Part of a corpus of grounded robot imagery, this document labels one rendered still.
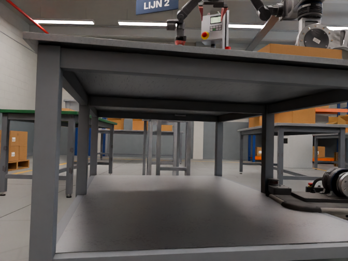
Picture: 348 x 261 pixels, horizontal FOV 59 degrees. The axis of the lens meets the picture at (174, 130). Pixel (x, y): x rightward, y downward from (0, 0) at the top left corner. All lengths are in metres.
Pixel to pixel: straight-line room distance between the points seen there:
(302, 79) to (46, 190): 0.85
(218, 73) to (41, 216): 0.66
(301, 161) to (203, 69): 6.75
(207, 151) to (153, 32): 3.92
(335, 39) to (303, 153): 5.79
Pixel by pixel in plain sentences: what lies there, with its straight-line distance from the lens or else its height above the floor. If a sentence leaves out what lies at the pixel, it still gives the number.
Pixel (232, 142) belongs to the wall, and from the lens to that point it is 9.85.
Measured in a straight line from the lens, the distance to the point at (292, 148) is 7.48.
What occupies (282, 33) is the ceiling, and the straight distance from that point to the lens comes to 9.47.
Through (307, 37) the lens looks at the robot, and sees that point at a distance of 1.94.
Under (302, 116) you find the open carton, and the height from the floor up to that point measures 0.86.
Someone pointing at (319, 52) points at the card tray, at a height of 0.85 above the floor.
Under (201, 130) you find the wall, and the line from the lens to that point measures 9.63.
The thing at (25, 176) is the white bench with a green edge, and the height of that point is 0.18.
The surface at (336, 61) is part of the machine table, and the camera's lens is 1.13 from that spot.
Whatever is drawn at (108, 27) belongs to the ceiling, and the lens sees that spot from 9.27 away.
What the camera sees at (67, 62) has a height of 0.76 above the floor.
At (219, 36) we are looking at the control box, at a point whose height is 1.30.
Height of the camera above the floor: 0.55
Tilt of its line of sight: 2 degrees up
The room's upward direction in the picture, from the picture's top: 2 degrees clockwise
